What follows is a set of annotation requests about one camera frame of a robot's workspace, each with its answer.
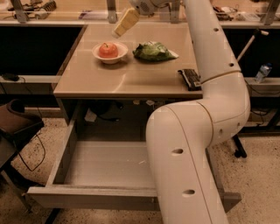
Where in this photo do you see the white stick with black tip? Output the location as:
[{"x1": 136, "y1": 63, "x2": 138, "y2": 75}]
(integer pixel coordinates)
[{"x1": 237, "y1": 29, "x2": 270, "y2": 61}]

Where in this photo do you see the black table leg with caster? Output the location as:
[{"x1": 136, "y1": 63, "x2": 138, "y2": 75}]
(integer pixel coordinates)
[{"x1": 233, "y1": 135, "x2": 247, "y2": 158}]

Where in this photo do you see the red apple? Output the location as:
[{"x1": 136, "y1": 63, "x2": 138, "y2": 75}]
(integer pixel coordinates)
[{"x1": 98, "y1": 43, "x2": 118, "y2": 59}]

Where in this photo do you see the black snack bar wrapper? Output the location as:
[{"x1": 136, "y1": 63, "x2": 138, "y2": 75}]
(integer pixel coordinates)
[{"x1": 178, "y1": 69, "x2": 201, "y2": 91}]

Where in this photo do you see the white bowl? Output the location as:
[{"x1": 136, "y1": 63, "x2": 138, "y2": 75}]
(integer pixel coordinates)
[{"x1": 92, "y1": 42, "x2": 128, "y2": 65}]

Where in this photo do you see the black brown office chair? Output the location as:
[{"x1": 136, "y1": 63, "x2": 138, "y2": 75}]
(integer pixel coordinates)
[{"x1": 0, "y1": 99, "x2": 44, "y2": 212}]

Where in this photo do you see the black cable under chair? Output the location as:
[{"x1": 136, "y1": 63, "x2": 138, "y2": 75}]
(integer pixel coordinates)
[{"x1": 17, "y1": 84, "x2": 46, "y2": 173}]

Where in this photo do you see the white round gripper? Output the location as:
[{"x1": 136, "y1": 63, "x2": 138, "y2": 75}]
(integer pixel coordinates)
[{"x1": 112, "y1": 0, "x2": 164, "y2": 39}]

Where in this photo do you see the open grey drawer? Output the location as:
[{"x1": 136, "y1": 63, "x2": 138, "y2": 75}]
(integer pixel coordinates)
[{"x1": 28, "y1": 114, "x2": 242, "y2": 214}]

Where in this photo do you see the green chip bag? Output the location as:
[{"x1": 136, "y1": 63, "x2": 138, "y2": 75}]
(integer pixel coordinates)
[{"x1": 133, "y1": 41, "x2": 179, "y2": 62}]

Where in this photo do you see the black device on left shelf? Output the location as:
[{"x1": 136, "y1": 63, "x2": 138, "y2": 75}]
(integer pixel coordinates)
[{"x1": 2, "y1": 73, "x2": 19, "y2": 81}]

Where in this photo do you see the beige top cabinet table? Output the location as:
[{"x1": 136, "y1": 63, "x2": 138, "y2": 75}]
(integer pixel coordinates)
[{"x1": 52, "y1": 23, "x2": 205, "y2": 130}]

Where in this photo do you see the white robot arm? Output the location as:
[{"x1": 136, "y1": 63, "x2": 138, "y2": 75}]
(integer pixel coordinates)
[{"x1": 146, "y1": 0, "x2": 250, "y2": 224}]

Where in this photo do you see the plastic water bottle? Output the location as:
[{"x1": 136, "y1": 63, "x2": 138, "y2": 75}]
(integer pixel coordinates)
[{"x1": 255, "y1": 63, "x2": 272, "y2": 83}]

